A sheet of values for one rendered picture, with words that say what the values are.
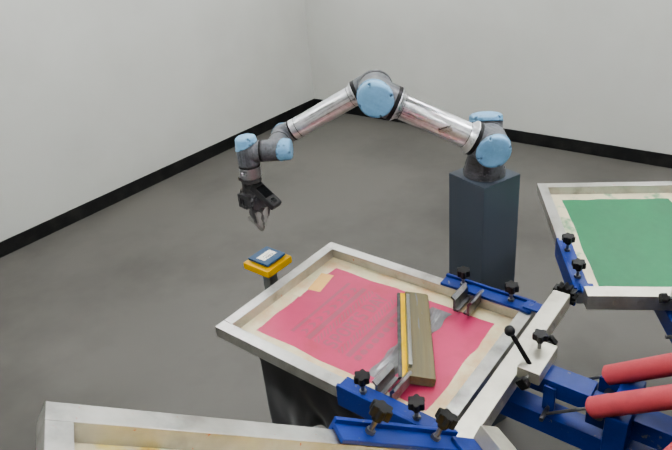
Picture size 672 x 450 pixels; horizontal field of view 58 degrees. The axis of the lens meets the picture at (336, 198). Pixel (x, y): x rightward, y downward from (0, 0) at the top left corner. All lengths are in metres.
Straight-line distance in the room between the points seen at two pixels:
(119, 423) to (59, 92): 4.17
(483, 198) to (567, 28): 3.33
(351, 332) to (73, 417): 1.10
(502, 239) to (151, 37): 3.79
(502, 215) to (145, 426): 1.62
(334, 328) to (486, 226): 0.69
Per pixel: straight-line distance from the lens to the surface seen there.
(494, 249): 2.35
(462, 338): 1.88
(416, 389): 1.73
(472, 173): 2.22
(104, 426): 0.98
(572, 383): 1.66
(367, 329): 1.92
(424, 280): 2.06
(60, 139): 5.06
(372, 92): 1.94
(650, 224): 2.56
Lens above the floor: 2.16
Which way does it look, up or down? 27 degrees down
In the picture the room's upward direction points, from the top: 5 degrees counter-clockwise
